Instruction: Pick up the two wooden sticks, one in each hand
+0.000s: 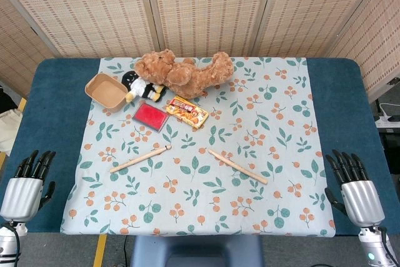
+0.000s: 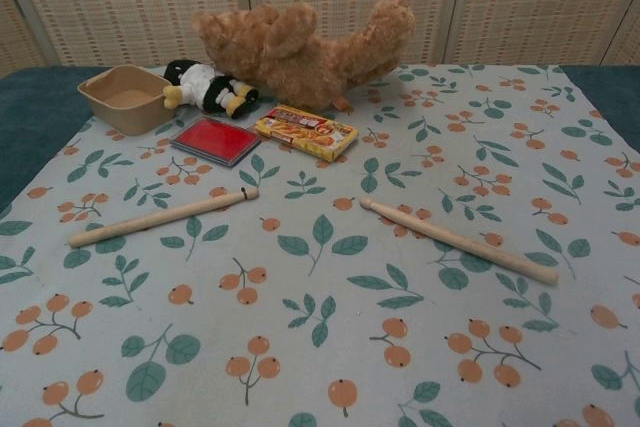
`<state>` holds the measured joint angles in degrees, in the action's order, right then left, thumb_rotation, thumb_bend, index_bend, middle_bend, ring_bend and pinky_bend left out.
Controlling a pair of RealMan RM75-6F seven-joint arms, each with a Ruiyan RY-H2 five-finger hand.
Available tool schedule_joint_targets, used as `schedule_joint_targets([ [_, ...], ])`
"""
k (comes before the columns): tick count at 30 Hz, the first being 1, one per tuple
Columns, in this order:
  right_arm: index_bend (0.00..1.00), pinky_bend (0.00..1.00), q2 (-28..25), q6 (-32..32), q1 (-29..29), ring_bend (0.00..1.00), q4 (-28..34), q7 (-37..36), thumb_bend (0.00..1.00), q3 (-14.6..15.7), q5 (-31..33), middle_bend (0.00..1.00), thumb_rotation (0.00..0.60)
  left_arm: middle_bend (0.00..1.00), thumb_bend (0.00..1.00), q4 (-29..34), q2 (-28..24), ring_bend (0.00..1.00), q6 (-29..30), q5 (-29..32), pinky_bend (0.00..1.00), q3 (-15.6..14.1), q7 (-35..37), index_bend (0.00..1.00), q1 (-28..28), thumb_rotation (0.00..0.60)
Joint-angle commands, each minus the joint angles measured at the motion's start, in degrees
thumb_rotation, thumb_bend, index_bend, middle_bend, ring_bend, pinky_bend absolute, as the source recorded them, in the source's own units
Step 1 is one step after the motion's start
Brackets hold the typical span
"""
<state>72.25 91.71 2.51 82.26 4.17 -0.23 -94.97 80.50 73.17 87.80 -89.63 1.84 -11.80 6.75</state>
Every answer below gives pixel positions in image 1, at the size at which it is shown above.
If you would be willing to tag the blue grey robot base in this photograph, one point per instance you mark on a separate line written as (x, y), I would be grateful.
(197, 251)

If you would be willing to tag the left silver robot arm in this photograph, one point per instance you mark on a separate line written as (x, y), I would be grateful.
(7, 245)

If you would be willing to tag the brown teddy bear plush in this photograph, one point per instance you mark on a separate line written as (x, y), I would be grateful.
(187, 76)

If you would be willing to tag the wooden stick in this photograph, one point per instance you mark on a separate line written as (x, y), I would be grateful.
(140, 159)
(237, 167)

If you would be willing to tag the red ink pad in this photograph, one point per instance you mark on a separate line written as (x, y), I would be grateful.
(150, 116)

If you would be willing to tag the floral leaf berry tablecloth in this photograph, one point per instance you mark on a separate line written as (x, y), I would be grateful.
(200, 201)

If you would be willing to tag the bamboo folding screen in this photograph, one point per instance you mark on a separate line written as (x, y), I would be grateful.
(200, 7)

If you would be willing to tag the yellow curry snack box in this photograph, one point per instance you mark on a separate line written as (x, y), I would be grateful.
(187, 111)

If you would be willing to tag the white power strip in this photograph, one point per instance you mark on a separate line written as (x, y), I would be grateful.
(389, 120)

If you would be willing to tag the brown paper food box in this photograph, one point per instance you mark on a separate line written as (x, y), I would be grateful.
(106, 92)

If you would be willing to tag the white cloth bag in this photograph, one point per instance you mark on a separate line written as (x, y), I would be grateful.
(9, 131)

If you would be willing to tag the black white penguin plush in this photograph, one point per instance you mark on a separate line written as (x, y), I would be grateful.
(140, 87)

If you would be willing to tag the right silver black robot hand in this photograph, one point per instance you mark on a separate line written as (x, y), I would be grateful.
(362, 199)

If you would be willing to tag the blue table cover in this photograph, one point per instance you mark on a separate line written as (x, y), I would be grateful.
(53, 107)

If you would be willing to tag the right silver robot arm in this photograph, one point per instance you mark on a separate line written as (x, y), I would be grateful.
(376, 246)

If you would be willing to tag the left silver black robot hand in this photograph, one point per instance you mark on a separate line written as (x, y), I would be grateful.
(22, 195)

